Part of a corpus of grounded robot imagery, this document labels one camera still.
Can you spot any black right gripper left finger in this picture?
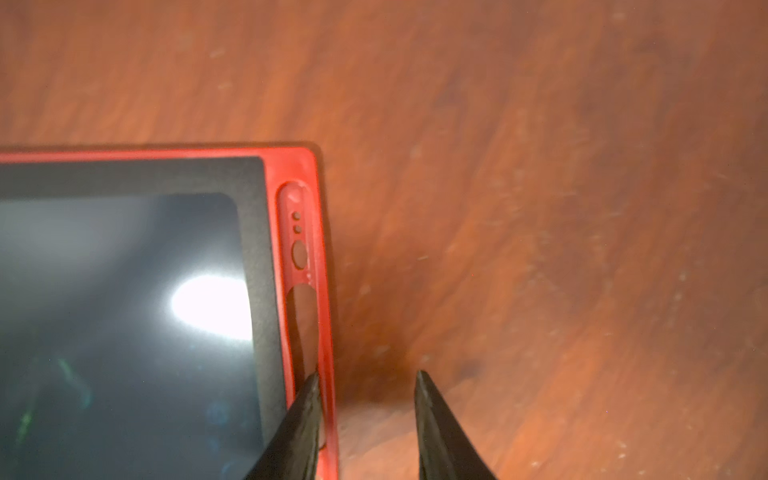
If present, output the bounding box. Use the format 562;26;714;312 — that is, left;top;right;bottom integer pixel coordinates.
245;372;323;480

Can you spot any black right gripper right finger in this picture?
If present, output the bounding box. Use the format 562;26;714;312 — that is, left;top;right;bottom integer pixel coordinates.
414;370;497;480

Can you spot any red tablet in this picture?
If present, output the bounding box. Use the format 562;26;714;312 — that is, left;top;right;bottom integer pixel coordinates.
1;146;339;479

